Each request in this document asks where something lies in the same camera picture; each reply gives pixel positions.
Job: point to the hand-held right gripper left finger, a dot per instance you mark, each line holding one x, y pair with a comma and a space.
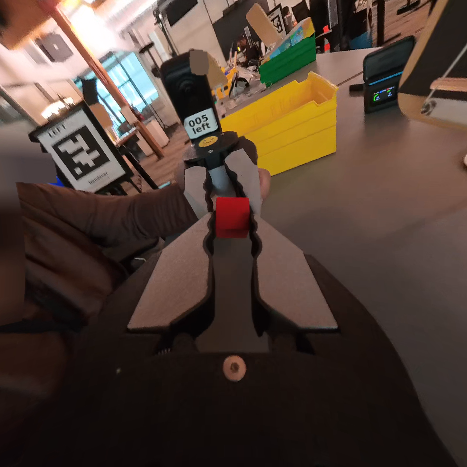
175, 284

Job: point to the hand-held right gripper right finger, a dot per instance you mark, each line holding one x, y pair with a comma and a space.
292, 288

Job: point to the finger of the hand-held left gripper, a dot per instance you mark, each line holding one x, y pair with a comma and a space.
195, 186
248, 175

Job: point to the red cube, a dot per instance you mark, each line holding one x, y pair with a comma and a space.
231, 215

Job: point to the person's left hand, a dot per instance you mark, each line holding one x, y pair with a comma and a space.
265, 184

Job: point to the white cabinet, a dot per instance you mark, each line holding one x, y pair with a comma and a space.
157, 135

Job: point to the yellow plastic bin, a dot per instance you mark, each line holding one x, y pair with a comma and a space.
292, 105
302, 140
302, 160

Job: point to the black partition board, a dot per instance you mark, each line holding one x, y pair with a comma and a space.
228, 36

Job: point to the bright window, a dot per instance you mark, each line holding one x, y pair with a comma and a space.
124, 80

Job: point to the black hanging screen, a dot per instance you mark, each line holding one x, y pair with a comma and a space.
180, 11

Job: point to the brown wooden column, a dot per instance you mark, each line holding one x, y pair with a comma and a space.
98, 73

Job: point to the cardboard paddle with marker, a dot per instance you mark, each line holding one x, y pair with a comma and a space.
264, 23

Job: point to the green plastic bin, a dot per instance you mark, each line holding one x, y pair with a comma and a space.
288, 60

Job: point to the colourful printed box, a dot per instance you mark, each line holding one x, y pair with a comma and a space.
293, 38

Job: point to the black white marker sign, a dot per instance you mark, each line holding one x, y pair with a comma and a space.
80, 149

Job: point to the black plug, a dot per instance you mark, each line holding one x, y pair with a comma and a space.
356, 87

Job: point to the red cone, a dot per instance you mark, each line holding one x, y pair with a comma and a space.
326, 38

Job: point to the black smartphone with display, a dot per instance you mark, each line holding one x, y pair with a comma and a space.
383, 76

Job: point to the wooden-edged black board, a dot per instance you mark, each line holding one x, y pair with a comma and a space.
441, 43

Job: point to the black wall panel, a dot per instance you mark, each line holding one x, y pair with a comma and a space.
54, 47

